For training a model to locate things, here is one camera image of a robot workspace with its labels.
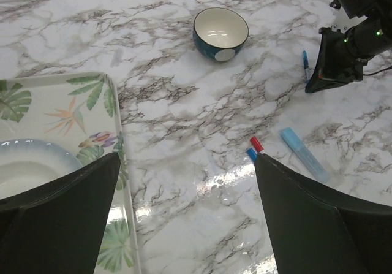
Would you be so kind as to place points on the floral rectangular tray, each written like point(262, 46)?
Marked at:
point(80, 113)

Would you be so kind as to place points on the blue patterned pen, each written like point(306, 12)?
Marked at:
point(307, 70)

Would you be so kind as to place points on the light blue highlighter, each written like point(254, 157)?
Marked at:
point(304, 155)

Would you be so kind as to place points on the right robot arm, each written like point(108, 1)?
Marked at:
point(370, 37)

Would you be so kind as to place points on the red pen cap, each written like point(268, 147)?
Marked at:
point(256, 144)

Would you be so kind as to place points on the white blue-rimmed plate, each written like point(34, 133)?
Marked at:
point(29, 163)

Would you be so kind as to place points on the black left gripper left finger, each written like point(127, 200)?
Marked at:
point(58, 227)

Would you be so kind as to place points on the dark teal bowl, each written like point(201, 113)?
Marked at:
point(219, 33)

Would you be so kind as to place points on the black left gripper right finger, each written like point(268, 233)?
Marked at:
point(314, 228)

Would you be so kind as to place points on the small blue pen cap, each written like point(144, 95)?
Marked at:
point(252, 154)

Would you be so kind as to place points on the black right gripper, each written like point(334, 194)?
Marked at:
point(337, 64)

